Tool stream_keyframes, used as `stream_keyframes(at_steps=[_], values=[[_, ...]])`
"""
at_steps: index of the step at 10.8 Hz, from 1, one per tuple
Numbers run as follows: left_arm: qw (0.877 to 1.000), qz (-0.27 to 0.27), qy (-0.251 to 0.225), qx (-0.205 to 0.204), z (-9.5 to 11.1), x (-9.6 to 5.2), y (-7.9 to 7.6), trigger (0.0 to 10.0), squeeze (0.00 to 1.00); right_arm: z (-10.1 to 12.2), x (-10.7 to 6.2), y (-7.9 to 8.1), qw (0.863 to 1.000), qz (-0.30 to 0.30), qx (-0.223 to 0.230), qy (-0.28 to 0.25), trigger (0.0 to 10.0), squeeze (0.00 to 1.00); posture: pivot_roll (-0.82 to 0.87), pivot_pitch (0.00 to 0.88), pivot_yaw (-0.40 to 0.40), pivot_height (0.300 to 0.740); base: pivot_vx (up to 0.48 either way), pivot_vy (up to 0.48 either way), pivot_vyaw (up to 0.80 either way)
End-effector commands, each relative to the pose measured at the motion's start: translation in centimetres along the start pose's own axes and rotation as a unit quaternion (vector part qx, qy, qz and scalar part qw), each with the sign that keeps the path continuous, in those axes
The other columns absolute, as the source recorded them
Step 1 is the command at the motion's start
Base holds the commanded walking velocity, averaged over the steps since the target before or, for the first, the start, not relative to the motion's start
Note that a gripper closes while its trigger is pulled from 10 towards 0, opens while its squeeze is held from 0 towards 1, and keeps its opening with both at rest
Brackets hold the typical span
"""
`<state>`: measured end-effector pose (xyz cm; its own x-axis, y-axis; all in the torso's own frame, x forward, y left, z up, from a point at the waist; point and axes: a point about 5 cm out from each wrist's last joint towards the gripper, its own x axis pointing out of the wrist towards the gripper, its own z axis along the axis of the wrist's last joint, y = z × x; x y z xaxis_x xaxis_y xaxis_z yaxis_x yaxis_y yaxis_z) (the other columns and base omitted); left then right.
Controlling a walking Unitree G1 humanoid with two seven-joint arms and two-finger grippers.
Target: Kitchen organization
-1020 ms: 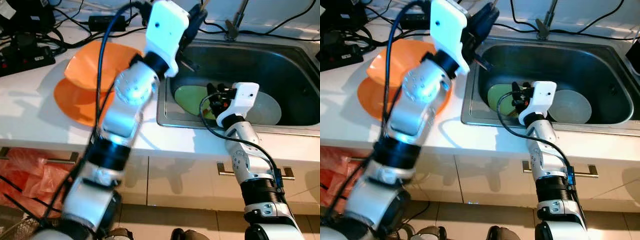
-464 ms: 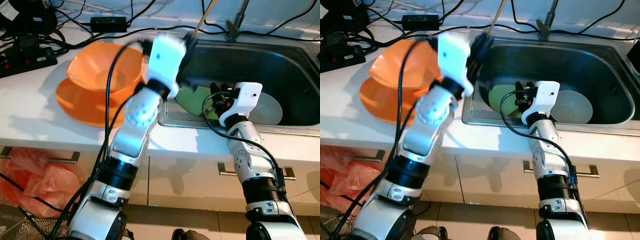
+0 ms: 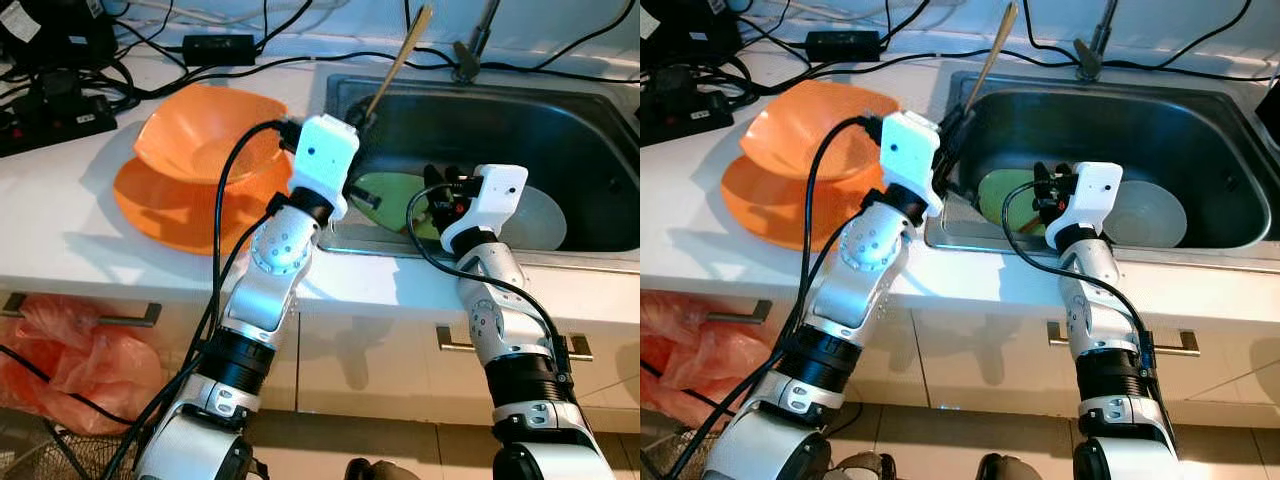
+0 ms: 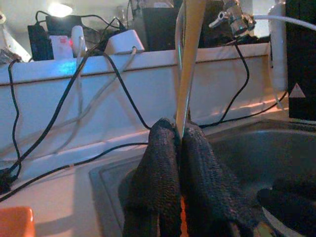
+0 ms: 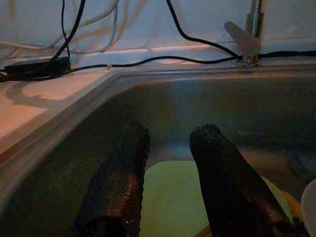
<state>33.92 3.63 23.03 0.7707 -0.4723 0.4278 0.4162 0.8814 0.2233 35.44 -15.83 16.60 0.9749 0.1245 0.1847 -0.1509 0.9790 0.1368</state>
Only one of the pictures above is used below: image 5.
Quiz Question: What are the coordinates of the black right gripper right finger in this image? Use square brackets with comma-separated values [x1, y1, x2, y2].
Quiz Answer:
[189, 124, 297, 237]

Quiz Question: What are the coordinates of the grey bowl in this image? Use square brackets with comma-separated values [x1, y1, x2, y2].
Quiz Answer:
[300, 179, 316, 237]

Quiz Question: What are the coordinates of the black counter cable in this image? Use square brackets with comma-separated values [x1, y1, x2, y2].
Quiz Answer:
[0, 56, 241, 82]
[166, 0, 241, 60]

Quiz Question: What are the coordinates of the white cable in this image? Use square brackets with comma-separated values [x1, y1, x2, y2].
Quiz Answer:
[0, 0, 120, 54]

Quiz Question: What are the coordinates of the black adapter cable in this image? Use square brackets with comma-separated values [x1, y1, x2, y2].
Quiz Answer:
[48, 0, 86, 62]

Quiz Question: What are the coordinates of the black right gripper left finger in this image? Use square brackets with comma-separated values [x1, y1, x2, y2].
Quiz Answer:
[74, 116, 151, 237]

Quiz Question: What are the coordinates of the thin black cable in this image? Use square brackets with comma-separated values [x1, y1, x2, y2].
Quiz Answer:
[61, 0, 72, 59]

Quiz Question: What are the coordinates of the metal faucet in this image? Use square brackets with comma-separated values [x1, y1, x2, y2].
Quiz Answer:
[223, 0, 266, 69]

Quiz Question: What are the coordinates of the stainless steel sink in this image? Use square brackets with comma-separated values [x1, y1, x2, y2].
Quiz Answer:
[0, 61, 316, 237]

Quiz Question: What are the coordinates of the black power adapter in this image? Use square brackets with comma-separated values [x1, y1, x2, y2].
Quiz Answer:
[3, 56, 72, 76]

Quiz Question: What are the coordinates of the green plate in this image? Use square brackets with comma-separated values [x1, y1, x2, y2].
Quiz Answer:
[139, 160, 294, 237]

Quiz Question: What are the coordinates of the thick black cable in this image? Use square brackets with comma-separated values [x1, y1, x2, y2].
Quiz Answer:
[258, 50, 316, 59]

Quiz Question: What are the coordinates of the small yellow object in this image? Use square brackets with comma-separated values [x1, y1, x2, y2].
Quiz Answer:
[281, 190, 303, 223]

